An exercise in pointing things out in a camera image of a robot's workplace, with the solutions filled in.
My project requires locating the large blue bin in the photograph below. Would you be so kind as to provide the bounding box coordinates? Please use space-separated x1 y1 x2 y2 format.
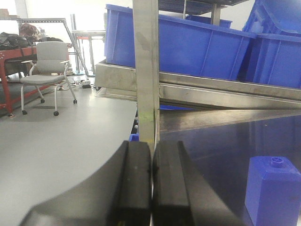
237 0 301 89
104 4 256 80

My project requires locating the blue plastic block part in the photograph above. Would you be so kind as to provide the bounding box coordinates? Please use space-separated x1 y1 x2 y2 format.
245 156 301 226

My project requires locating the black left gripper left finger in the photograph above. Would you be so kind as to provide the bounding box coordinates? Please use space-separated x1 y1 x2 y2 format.
21 141 151 226

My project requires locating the stainless steel shelf rack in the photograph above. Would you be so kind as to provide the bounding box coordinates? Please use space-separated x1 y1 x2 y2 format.
95 0 301 144

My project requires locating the blue bin far back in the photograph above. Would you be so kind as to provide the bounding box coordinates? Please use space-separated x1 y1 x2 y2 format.
185 15 232 28

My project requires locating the large blue bin left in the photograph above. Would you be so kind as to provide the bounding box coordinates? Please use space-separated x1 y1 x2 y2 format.
104 4 256 80

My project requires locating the grey office chair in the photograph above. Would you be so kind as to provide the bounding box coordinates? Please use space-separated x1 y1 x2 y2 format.
20 41 77 116

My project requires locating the red metal workbench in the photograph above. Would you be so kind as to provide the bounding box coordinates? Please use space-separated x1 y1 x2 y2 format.
0 44 71 117

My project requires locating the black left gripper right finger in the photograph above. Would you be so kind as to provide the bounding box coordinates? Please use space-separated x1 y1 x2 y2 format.
152 141 244 226

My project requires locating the large blue bin right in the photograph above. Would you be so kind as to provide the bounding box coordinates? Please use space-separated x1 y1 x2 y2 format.
237 0 301 89

